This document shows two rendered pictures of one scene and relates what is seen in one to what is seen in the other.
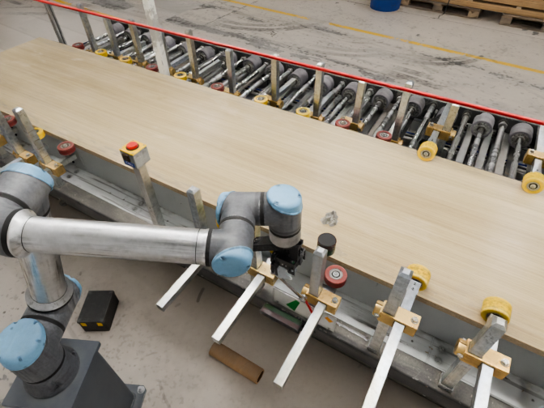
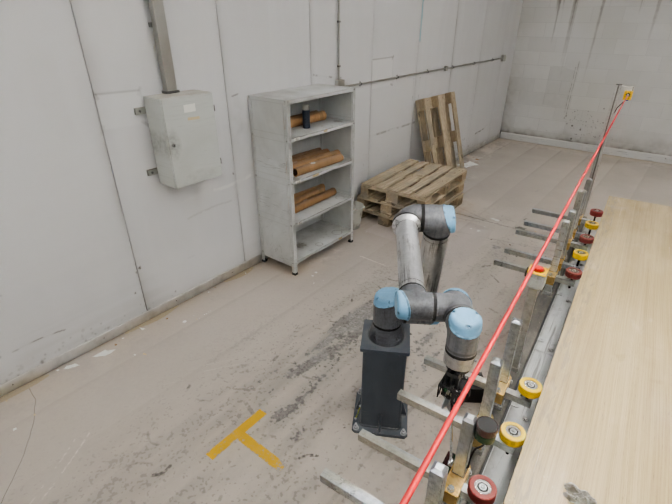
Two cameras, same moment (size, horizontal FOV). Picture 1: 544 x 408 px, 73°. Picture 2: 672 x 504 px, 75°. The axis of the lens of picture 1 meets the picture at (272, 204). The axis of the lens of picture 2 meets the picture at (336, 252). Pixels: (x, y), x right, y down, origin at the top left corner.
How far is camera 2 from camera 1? 1.11 m
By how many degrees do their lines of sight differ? 72
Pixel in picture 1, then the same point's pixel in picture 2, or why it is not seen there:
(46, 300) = not seen: hidden behind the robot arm
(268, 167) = (648, 428)
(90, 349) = (403, 349)
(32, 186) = (438, 217)
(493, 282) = not seen: outside the picture
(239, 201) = (453, 296)
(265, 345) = not seen: outside the picture
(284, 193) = (466, 316)
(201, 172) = (595, 362)
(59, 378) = (378, 334)
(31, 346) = (384, 299)
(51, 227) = (406, 227)
